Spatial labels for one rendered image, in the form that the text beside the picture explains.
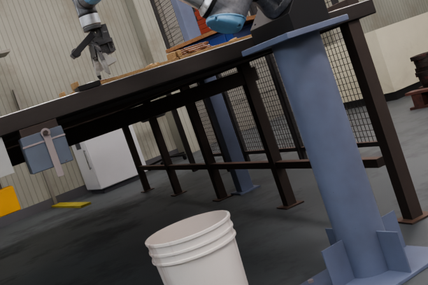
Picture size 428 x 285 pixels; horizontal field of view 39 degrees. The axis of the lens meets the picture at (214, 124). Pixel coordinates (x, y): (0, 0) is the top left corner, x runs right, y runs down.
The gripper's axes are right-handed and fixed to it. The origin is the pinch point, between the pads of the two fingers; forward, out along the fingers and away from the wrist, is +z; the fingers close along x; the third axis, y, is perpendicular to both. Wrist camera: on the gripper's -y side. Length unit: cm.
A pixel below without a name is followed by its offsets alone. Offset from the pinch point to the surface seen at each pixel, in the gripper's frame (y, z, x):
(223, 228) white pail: 9, 61, -47
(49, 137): -31.1, 15.7, -29.9
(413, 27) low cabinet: 445, 19, 301
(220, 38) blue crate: 69, -5, 32
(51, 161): -33.0, 22.9, -29.3
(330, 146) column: 49, 47, -59
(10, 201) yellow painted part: -49, 31, -29
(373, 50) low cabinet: 385, 30, 307
